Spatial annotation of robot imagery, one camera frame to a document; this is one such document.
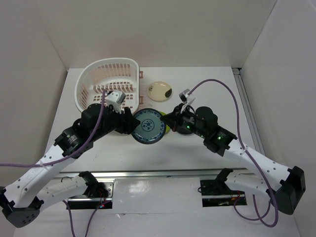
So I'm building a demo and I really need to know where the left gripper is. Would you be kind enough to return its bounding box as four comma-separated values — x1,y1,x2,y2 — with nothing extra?
92,104,141,141

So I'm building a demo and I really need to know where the green plastic plate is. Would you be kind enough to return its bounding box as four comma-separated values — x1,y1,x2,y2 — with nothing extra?
159,111,170,135

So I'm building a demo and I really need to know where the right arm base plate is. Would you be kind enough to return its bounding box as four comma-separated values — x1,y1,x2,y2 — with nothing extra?
197,180,247,207

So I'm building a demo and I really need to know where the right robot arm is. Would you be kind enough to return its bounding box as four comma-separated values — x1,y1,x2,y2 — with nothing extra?
161,104,306,215

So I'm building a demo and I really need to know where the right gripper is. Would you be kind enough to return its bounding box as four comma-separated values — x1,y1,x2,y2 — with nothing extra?
160,103,207,138

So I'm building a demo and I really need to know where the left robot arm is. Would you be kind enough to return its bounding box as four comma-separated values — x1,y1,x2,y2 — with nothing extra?
0,104,140,228

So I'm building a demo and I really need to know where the blue white patterned plate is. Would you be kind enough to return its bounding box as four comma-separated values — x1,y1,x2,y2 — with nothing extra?
131,108,167,145

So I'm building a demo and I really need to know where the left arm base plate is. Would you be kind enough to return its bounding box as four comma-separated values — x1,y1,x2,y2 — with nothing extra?
67,179,114,210

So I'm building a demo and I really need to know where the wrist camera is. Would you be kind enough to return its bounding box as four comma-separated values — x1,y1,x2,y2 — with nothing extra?
105,91,126,111
179,89,195,113

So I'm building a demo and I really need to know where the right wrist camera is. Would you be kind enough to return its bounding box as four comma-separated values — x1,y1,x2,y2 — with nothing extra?
179,89,195,113

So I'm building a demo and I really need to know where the right side aluminium rail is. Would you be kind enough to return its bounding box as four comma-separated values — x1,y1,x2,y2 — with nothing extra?
232,68,265,155

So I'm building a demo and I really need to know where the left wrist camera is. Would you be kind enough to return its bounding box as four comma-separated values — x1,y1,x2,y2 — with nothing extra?
105,91,126,111

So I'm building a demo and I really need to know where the aluminium table rail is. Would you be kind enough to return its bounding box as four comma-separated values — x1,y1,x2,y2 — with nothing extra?
53,169,250,180

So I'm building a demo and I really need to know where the cream floral plate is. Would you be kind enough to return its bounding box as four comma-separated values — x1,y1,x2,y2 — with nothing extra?
147,81,173,102

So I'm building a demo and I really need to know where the white slotted dish rack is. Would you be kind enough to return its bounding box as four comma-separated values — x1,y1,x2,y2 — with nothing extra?
75,58,143,113

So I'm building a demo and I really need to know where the black plate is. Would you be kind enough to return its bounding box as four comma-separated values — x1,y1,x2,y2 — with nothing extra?
177,127,193,135

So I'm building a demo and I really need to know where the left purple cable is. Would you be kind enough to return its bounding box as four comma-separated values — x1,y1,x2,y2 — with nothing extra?
0,90,109,237

